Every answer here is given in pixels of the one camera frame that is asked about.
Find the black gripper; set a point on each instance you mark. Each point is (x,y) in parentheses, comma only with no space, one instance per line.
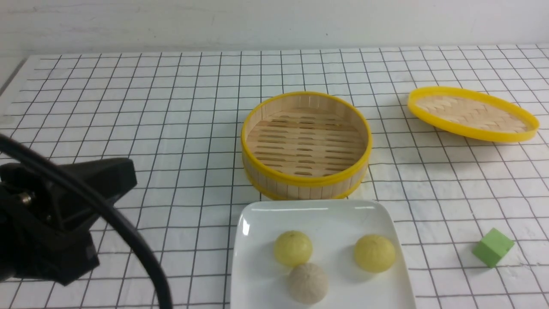
(45,230)

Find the pale yellow steamed bun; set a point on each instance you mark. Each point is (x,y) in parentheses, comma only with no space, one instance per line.
(292,248)

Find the white square plate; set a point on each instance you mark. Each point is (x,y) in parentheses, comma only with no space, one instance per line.
(334,226)

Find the beige steamed bun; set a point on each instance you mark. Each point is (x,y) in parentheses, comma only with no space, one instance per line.
(308,283)

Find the white black grid tablecloth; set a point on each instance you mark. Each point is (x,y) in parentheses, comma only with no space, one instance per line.
(178,116)

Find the yellow rimmed bamboo steamer basket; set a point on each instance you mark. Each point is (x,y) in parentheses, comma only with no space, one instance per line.
(305,146)

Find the yellow rimmed bamboo steamer lid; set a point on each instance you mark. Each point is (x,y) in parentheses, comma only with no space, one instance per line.
(472,114)

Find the green cube block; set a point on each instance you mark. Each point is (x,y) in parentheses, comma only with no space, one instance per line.
(492,248)

